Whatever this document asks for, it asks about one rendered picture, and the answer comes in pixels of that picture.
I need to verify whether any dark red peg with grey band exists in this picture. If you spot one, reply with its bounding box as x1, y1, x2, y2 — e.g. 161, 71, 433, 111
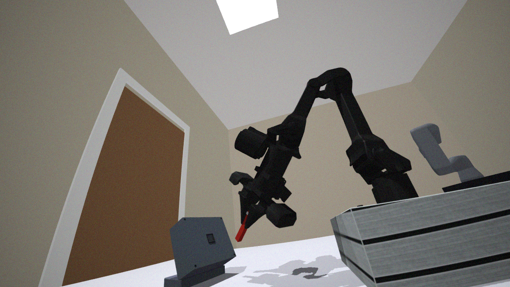
235, 211, 249, 242

